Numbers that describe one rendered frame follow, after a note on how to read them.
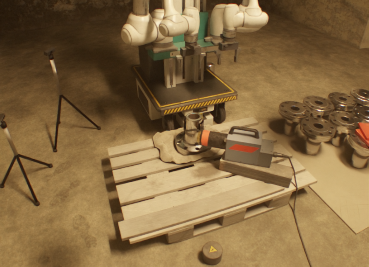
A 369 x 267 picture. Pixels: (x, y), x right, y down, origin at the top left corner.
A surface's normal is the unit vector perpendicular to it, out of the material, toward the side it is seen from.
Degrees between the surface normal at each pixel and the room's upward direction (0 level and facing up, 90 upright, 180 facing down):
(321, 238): 0
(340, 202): 0
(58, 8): 90
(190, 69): 90
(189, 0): 90
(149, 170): 0
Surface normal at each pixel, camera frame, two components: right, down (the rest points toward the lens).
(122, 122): 0.00, -0.82
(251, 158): -0.27, 0.55
